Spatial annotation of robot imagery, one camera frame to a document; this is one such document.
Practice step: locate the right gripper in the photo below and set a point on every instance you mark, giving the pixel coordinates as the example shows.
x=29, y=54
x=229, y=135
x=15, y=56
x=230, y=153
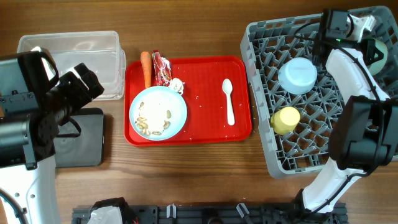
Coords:
x=367, y=45

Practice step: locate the mint green bowl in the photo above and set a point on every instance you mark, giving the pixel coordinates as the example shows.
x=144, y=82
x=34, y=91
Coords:
x=374, y=69

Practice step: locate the light blue bowl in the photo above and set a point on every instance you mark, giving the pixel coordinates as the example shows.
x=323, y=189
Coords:
x=297, y=76

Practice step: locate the yellow cup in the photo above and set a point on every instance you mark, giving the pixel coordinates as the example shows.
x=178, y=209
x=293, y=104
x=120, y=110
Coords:
x=285, y=120

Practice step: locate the white plastic spoon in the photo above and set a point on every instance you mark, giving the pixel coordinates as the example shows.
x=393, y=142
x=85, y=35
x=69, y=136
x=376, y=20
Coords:
x=227, y=88

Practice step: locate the white tissue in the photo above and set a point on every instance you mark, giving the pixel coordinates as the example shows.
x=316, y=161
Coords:
x=177, y=85

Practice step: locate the red snack wrapper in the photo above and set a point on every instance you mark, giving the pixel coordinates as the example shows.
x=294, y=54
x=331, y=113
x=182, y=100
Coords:
x=163, y=74

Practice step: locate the light blue plate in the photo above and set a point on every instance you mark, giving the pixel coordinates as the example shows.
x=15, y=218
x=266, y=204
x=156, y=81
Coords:
x=157, y=113

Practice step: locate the orange carrot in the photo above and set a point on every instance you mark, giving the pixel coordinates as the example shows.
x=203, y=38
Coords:
x=146, y=62

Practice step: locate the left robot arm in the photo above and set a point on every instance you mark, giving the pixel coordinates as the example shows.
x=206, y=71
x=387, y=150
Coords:
x=35, y=102

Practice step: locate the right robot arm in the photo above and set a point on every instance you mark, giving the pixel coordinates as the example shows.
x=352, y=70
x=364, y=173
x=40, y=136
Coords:
x=365, y=135

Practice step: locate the grey dishwasher rack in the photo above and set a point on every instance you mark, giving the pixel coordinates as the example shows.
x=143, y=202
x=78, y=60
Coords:
x=265, y=47

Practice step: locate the red serving tray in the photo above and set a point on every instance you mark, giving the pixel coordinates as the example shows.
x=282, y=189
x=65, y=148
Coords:
x=206, y=102

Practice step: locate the clear plastic bin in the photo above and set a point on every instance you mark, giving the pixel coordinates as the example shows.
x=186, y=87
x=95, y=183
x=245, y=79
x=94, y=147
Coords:
x=100, y=51

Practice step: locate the black plastic tray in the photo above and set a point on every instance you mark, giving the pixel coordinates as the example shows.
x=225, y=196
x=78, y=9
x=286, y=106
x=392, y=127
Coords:
x=86, y=149

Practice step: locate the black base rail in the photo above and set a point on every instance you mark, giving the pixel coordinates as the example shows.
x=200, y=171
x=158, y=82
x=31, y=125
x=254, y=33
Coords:
x=265, y=213

